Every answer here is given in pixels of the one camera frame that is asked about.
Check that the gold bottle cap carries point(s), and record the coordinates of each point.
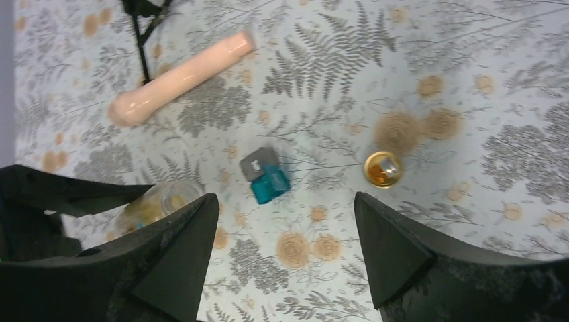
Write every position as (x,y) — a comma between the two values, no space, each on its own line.
(383,169)

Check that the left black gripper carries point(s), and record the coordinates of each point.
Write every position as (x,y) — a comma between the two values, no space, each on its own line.
(32,205)

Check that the floral table mat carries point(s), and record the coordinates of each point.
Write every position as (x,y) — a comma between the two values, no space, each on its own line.
(472,96)

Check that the black microphone tripod stand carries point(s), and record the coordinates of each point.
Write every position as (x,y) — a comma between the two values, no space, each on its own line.
(145,8)

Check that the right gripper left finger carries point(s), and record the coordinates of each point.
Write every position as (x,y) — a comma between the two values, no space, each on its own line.
(155,273)

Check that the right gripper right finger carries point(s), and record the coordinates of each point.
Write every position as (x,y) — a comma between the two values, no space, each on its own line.
(416,273)

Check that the teal pill box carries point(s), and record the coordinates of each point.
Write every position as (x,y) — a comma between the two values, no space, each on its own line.
(263,171)

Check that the pink tube container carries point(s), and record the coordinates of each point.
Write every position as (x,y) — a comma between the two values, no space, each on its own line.
(134,107)

